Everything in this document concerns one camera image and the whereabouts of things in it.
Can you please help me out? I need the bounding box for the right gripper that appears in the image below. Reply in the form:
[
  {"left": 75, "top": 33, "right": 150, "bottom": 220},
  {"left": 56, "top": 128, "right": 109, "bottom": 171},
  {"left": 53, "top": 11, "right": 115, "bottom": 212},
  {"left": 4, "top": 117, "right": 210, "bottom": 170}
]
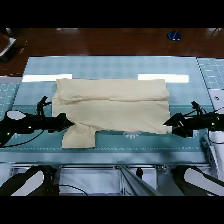
[{"left": 163, "top": 112, "right": 195, "bottom": 138}]

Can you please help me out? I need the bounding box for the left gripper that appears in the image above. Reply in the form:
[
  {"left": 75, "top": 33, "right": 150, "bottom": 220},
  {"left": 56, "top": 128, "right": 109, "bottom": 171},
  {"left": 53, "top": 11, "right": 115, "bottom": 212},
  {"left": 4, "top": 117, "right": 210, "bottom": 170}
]
[{"left": 47, "top": 112, "right": 75, "bottom": 134}]

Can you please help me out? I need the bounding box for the cream T-shirt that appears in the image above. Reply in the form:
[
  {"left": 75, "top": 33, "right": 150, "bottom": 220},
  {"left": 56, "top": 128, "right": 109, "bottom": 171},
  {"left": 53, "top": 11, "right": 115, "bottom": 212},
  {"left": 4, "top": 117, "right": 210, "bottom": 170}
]
[{"left": 51, "top": 78, "right": 173, "bottom": 150}]

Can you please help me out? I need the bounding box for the blue round object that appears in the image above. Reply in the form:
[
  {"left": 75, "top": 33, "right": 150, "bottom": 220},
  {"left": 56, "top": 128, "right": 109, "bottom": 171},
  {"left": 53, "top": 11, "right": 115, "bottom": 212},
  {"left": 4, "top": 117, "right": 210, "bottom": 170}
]
[{"left": 167, "top": 30, "right": 182, "bottom": 42}]

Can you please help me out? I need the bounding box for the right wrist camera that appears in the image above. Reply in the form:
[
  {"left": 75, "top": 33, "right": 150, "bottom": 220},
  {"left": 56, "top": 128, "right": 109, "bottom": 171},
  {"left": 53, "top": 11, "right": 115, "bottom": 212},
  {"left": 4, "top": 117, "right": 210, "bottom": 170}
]
[{"left": 190, "top": 100, "right": 208, "bottom": 116}]

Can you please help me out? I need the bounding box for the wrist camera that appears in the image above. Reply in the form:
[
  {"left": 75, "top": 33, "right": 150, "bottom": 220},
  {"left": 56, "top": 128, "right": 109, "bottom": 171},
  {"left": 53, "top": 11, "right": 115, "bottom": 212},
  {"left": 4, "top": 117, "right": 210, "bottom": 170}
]
[
  {"left": 36, "top": 95, "right": 53, "bottom": 117},
  {"left": 190, "top": 100, "right": 208, "bottom": 116}
]

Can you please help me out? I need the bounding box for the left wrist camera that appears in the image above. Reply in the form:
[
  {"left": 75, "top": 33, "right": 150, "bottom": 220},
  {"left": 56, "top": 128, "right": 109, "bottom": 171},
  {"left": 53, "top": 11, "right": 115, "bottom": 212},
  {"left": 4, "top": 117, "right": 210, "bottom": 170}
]
[{"left": 36, "top": 95, "right": 53, "bottom": 117}]

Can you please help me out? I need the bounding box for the black cable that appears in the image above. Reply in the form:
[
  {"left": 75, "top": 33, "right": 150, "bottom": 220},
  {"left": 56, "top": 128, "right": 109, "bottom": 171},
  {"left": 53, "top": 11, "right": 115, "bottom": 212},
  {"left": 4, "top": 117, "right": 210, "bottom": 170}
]
[{"left": 2, "top": 129, "right": 46, "bottom": 148}]

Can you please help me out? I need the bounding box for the silver frame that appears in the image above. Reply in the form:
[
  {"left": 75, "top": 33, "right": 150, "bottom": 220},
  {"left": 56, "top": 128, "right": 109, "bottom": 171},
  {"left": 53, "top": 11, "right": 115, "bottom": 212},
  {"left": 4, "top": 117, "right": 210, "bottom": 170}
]
[{"left": 0, "top": 151, "right": 224, "bottom": 197}]

